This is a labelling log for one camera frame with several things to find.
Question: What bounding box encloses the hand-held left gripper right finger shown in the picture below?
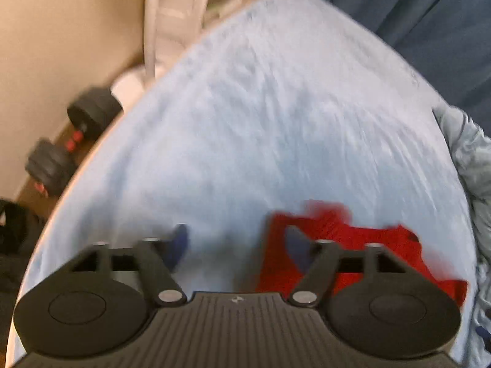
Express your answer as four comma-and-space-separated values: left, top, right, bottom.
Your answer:
286, 227, 407, 308

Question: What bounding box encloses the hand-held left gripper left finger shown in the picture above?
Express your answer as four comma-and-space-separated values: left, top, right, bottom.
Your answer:
69, 223, 189, 307

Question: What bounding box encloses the red knit cardigan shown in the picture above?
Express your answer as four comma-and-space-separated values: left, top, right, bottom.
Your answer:
254, 199, 469, 308

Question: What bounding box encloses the light blue bed sheet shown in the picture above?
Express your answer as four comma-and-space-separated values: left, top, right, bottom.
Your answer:
8, 0, 481, 368

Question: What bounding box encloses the black dumbbell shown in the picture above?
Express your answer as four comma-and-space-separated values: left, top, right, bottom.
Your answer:
25, 86, 124, 197

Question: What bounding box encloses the black bag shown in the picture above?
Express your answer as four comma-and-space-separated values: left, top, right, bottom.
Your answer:
0, 198, 48, 323

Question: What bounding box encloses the grey-blue fleece blanket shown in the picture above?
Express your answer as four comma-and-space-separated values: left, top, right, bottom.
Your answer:
433, 106, 491, 368

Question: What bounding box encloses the dark blue curtain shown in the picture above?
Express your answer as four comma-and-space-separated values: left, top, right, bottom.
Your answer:
265, 0, 491, 139

